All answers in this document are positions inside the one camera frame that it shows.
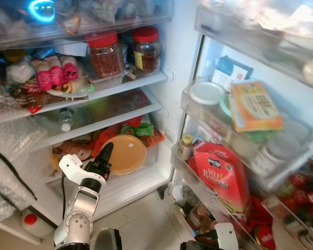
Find orange lidded plastic bowl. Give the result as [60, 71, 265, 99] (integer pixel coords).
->
[102, 134, 147, 176]

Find fridge door with shelf bins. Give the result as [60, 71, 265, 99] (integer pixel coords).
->
[170, 0, 313, 250]

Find glass fridge shelf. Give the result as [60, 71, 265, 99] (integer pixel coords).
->
[0, 70, 168, 126]
[34, 89, 163, 152]

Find white fridge cabinet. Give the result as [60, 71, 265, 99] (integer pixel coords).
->
[0, 0, 199, 245]

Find clear fridge drawer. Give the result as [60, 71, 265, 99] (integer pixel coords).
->
[0, 0, 174, 52]

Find red plastic bag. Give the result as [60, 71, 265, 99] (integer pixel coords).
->
[89, 122, 127, 157]

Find brown snack packet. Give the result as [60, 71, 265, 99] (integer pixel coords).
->
[52, 138, 94, 162]

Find white crisper drawer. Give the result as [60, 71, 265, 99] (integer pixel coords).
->
[42, 141, 173, 219]

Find green snack packets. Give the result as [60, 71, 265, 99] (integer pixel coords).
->
[120, 121, 154, 139]

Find orange food packet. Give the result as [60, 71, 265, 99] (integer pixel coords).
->
[143, 130, 166, 148]

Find small bottle white cap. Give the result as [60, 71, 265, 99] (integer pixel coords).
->
[59, 108, 75, 132]

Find wrapped plate of food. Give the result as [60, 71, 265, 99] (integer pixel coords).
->
[44, 78, 94, 99]

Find dark grey robot left leg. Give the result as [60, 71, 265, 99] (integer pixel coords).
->
[94, 228, 121, 250]

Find clear door bin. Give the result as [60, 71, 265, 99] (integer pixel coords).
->
[195, 0, 313, 86]
[180, 78, 313, 188]
[170, 141, 313, 250]

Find small jar yellow lid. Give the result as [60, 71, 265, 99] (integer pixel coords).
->
[178, 134, 195, 162]

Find clear bubble wrap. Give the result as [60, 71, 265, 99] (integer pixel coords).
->
[0, 78, 63, 224]

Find white bottle red cap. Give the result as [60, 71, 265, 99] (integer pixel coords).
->
[18, 208, 53, 240]

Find red lid chili flake jar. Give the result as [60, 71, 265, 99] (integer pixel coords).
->
[86, 30, 125, 80]

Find brown printed food packet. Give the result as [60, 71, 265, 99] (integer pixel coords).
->
[13, 78, 58, 113]

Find red lid jar yellow label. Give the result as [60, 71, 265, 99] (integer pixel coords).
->
[131, 26, 162, 74]

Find white lidded round container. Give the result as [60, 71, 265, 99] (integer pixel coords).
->
[189, 81, 227, 107]

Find white knotted plastic bag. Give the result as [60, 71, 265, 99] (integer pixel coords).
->
[5, 56, 37, 85]

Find red flour box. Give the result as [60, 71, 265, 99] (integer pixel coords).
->
[188, 138, 252, 222]

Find clear jar white lid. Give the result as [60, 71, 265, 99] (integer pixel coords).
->
[253, 133, 303, 178]

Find blue white carton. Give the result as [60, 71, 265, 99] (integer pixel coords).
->
[211, 55, 254, 92]

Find orange printed box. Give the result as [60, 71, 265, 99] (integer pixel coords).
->
[228, 80, 285, 133]

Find red lidded jar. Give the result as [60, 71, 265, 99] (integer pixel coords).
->
[255, 225, 276, 250]

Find white crumpled plastic bag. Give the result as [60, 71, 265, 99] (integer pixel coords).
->
[250, 5, 313, 42]

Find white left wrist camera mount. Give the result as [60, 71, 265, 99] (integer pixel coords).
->
[59, 154, 94, 183]

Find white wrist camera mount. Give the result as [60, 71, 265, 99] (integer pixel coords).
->
[215, 223, 239, 250]
[59, 154, 94, 183]

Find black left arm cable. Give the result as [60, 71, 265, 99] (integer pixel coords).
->
[61, 174, 68, 219]

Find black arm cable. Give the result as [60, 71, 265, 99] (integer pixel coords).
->
[61, 174, 68, 219]
[180, 234, 217, 250]

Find black strap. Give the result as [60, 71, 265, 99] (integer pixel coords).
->
[0, 146, 37, 201]

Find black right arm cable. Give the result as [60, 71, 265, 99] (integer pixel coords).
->
[180, 234, 217, 250]

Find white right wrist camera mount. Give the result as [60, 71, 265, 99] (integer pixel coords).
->
[215, 223, 239, 250]

